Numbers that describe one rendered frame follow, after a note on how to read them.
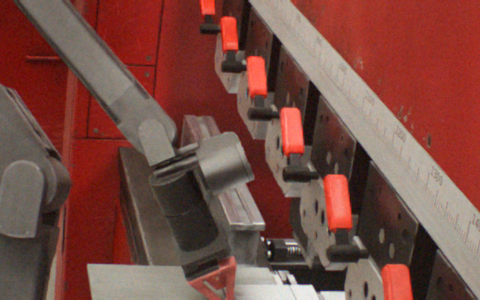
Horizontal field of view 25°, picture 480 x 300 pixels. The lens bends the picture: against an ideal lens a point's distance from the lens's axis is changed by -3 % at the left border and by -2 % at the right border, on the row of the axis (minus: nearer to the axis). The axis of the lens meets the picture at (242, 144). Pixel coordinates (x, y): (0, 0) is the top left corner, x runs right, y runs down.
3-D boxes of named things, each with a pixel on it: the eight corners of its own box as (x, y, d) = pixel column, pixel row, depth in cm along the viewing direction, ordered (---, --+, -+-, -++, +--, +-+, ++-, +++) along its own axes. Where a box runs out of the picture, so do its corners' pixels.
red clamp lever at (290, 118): (279, 103, 134) (286, 177, 129) (312, 105, 134) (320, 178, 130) (275, 111, 135) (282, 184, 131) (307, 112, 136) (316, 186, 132)
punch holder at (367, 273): (341, 299, 120) (367, 158, 114) (413, 298, 122) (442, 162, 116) (382, 374, 107) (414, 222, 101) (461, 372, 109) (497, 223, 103)
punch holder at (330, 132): (297, 220, 138) (317, 93, 132) (362, 221, 140) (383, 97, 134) (329, 277, 125) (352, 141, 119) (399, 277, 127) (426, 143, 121)
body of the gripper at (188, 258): (219, 223, 152) (200, 177, 149) (232, 258, 143) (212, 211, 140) (175, 242, 152) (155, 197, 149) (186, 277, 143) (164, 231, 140)
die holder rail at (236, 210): (178, 157, 231) (183, 114, 227) (207, 158, 232) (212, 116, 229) (223, 274, 185) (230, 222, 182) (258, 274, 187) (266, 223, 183)
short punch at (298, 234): (286, 235, 156) (295, 172, 153) (299, 235, 157) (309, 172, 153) (303, 268, 147) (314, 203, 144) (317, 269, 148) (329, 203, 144)
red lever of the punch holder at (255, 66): (245, 53, 152) (251, 116, 147) (275, 55, 153) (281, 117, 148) (242, 60, 153) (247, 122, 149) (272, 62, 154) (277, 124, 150)
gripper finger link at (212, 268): (245, 280, 153) (221, 225, 149) (255, 306, 146) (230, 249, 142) (199, 299, 153) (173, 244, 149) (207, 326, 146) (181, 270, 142)
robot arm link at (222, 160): (138, 127, 148) (132, 125, 139) (219, 93, 148) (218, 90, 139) (173, 211, 148) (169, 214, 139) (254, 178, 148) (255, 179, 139)
